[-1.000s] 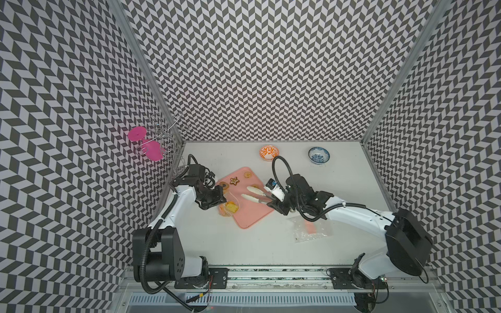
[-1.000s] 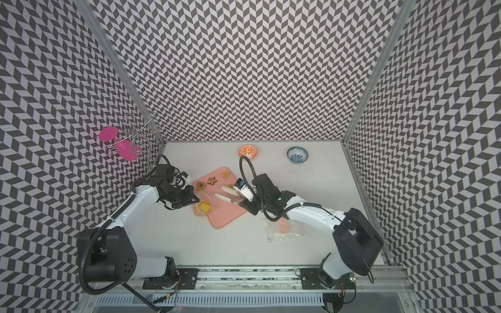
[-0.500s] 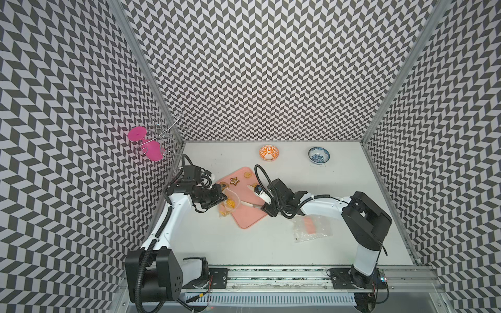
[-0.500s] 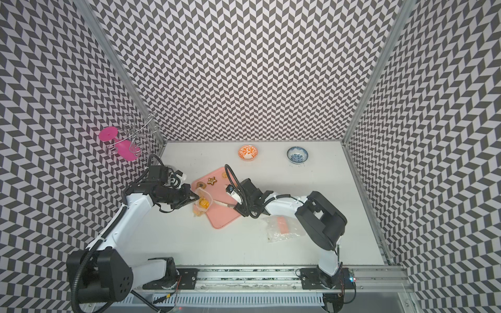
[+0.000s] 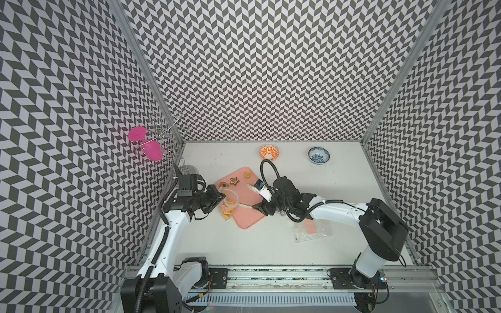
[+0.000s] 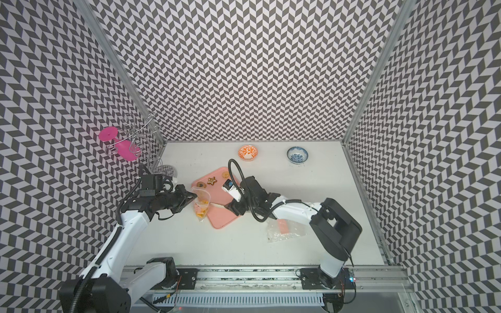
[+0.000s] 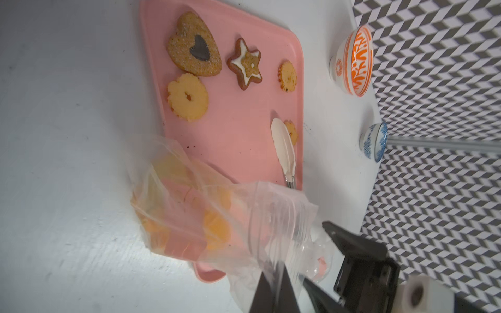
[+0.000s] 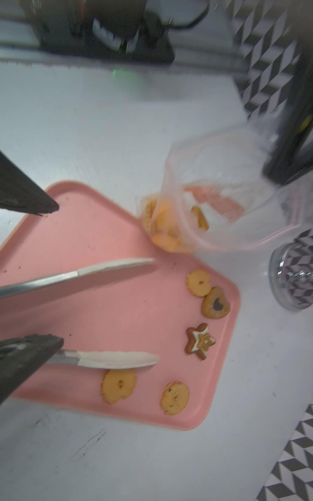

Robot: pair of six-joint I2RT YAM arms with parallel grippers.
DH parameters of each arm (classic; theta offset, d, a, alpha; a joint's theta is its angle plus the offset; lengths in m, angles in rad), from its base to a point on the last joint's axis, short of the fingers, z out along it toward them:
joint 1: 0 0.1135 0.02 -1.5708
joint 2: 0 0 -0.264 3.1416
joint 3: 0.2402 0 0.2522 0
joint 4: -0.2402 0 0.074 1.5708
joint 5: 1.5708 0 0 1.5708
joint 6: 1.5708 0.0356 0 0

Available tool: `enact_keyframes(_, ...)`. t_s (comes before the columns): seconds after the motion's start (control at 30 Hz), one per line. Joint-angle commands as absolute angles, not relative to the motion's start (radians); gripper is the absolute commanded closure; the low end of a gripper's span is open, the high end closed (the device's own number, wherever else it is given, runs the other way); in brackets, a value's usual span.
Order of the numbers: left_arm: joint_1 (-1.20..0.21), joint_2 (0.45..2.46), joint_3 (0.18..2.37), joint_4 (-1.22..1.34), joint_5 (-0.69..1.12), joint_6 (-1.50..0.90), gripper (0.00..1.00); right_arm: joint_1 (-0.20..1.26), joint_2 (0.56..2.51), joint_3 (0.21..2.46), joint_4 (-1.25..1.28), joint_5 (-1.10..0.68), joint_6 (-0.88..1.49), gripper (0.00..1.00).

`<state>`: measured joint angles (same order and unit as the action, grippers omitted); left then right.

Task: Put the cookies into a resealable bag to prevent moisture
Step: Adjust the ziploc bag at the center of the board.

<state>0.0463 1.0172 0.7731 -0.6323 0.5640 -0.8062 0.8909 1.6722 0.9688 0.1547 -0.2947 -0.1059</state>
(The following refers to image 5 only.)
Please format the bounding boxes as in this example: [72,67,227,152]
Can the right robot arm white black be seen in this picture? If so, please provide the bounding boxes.
[251,159,409,289]

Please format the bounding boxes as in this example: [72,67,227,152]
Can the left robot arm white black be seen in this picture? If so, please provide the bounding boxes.
[120,167,226,312]

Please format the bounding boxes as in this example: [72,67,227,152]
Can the pink stemmed glass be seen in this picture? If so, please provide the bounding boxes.
[127,127,164,162]

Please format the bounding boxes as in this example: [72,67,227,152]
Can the pink plastic tray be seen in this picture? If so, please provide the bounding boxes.
[215,167,265,229]

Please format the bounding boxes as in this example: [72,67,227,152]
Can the clear resealable bag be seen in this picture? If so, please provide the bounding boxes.
[219,187,239,222]

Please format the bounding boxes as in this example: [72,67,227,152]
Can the clear bag with pink contents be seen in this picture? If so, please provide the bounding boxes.
[293,219,333,243]

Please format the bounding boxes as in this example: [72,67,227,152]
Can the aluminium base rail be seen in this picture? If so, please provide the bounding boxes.
[113,265,451,313]

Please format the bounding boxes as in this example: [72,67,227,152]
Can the blue patterned bowl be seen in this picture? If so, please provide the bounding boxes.
[308,147,331,165]

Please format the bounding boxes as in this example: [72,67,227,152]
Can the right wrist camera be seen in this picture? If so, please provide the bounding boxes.
[252,179,272,202]

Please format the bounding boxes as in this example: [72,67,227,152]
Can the star iced cookie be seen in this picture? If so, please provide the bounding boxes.
[230,177,240,186]

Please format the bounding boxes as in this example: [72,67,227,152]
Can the yellow cookies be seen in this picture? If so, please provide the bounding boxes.
[220,201,237,220]

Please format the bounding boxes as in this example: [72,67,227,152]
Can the orange patterned bowl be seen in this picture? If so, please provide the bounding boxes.
[259,145,280,161]

